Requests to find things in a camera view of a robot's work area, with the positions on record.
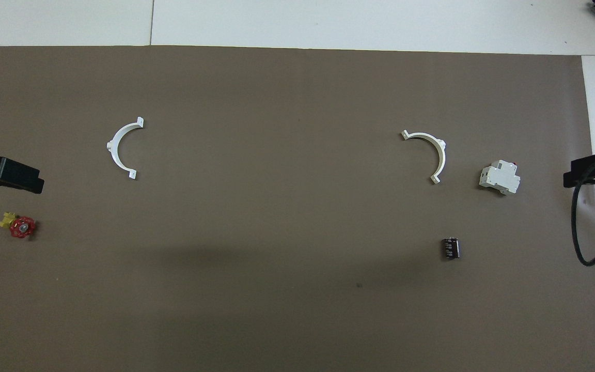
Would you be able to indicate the red handwheel yellow valve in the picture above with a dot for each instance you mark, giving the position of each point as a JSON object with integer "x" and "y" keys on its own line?
{"x": 22, "y": 227}

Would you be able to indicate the white circuit breaker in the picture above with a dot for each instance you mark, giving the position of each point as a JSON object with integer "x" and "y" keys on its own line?
{"x": 499, "y": 178}

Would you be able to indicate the small black cylindrical component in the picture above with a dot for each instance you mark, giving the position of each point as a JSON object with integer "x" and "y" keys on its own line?
{"x": 451, "y": 248}

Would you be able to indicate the brown table mat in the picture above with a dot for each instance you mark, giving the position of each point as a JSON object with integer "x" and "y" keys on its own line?
{"x": 277, "y": 268}

